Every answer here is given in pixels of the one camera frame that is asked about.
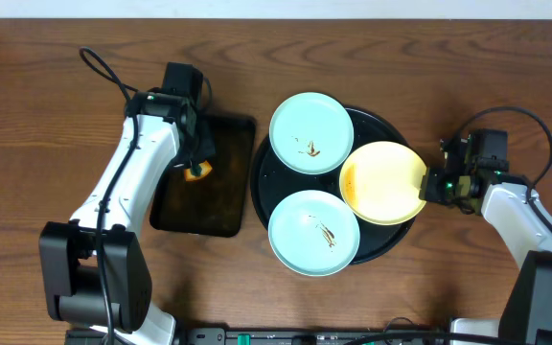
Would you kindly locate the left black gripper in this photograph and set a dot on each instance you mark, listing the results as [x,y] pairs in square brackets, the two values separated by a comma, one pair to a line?
[201,145]

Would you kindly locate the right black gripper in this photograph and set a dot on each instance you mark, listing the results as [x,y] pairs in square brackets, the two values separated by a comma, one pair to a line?
[430,185]

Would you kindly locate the black round tray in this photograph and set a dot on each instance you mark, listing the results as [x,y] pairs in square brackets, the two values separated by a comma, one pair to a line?
[271,181]

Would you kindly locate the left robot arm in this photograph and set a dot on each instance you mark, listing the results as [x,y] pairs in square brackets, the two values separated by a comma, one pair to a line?
[93,269]

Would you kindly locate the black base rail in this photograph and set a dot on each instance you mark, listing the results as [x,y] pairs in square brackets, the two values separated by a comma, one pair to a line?
[219,336]

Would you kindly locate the yellow plate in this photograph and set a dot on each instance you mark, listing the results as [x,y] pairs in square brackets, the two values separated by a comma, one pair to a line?
[381,183]

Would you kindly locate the yellow green scrub sponge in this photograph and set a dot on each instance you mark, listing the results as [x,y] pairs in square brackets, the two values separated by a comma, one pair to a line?
[197,171]

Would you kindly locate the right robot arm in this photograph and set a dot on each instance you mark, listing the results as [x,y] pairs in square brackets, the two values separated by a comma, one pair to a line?
[512,206]

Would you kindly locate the black rectangular tray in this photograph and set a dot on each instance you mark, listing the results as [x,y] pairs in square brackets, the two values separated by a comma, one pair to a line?
[210,205]

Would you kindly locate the light blue plate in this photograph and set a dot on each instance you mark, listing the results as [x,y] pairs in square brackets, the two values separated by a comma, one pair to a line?
[311,133]
[313,233]

